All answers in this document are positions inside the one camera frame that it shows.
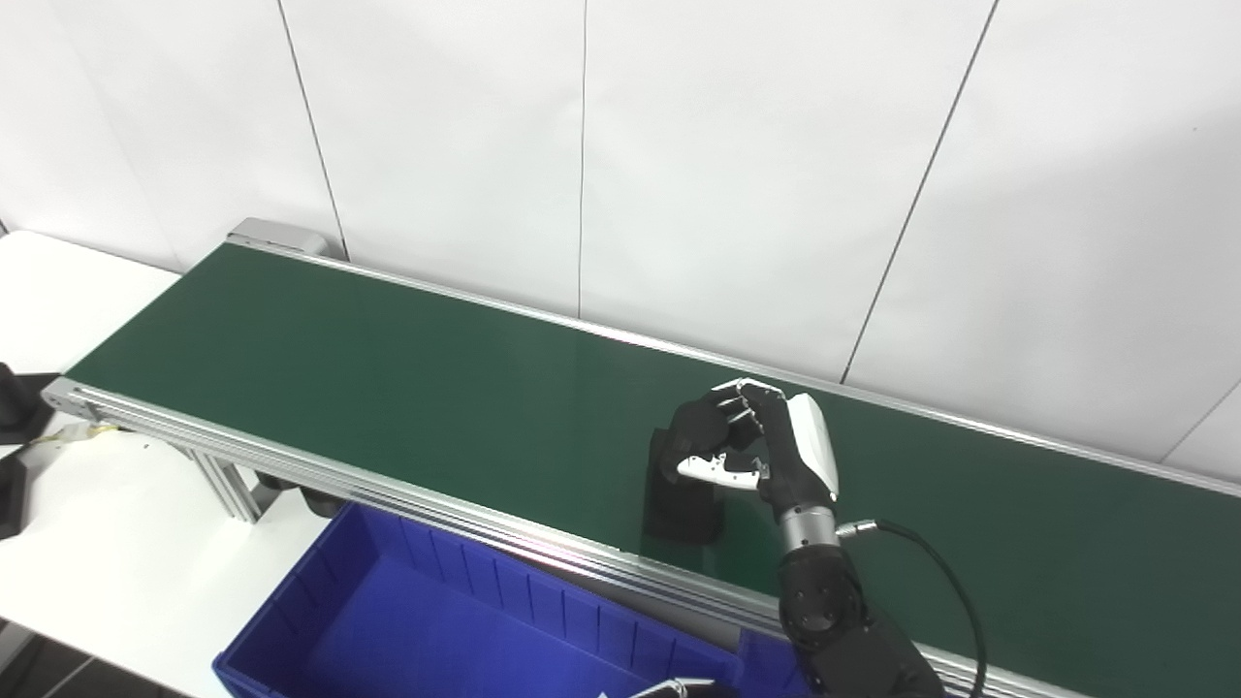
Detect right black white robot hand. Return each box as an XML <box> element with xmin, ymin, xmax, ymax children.
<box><xmin>662</xmin><ymin>378</ymin><xmax>840</xmax><ymax>520</ymax></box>

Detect aluminium conveyor leg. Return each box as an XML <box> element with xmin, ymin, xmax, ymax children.
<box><xmin>189</xmin><ymin>451</ymin><xmax>263</xmax><ymax>524</ymax></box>

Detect green conveyor belt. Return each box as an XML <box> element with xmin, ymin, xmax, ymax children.
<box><xmin>41</xmin><ymin>218</ymin><xmax>1241</xmax><ymax>698</ymax></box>
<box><xmin>66</xmin><ymin>242</ymin><xmax>1241</xmax><ymax>698</ymax></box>

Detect black conveyor underside roller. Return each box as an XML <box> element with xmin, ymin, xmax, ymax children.
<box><xmin>257</xmin><ymin>473</ymin><xmax>345</xmax><ymax>520</ymax></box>

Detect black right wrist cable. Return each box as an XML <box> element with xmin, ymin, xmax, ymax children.
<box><xmin>836</xmin><ymin>520</ymin><xmax>988</xmax><ymax>698</ymax></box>

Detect pale yellow tape scrap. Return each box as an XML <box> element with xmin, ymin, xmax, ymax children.
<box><xmin>29</xmin><ymin>424</ymin><xmax>122</xmax><ymax>452</ymax></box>

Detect black cylinder block part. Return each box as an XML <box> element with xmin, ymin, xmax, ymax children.
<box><xmin>642</xmin><ymin>427</ymin><xmax>723</xmax><ymax>546</ymax></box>

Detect black block on table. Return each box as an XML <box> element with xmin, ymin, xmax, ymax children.
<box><xmin>0</xmin><ymin>362</ymin><xmax>59</xmax><ymax>447</ymax></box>
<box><xmin>0</xmin><ymin>456</ymin><xmax>30</xmax><ymax>539</ymax></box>

